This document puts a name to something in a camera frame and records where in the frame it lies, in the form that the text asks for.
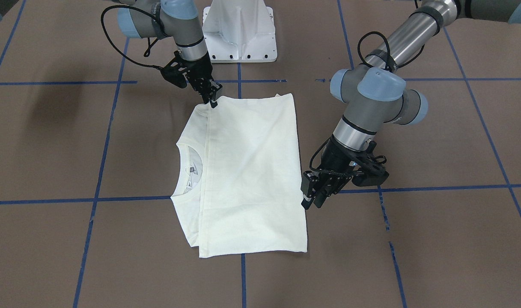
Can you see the cream long-sleeve cat shirt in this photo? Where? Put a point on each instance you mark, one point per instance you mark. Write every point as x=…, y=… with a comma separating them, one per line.
x=238, y=189

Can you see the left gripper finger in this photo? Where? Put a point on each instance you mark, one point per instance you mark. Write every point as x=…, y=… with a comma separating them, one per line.
x=308, y=187
x=325, y=188

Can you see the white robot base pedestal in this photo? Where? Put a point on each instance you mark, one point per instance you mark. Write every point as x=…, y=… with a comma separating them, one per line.
x=240, y=31

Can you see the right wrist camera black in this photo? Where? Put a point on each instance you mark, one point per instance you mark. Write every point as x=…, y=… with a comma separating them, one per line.
x=174, y=72

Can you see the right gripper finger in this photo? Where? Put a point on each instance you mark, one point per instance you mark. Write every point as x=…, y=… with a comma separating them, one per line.
x=208, y=100
x=216, y=90

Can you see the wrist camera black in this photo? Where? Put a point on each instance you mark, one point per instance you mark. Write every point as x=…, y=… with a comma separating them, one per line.
x=371, y=171
x=174, y=72

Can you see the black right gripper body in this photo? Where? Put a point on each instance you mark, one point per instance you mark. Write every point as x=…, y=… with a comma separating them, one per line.
x=199, y=70

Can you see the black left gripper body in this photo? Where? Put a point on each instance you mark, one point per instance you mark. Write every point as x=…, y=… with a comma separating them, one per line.
x=335, y=159

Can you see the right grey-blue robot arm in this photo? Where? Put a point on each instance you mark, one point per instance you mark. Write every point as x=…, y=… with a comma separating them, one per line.
x=156, y=20

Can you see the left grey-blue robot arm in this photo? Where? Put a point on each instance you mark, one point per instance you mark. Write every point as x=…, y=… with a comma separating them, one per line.
x=375, y=95

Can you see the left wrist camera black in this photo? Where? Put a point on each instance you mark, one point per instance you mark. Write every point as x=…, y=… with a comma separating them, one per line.
x=371, y=171

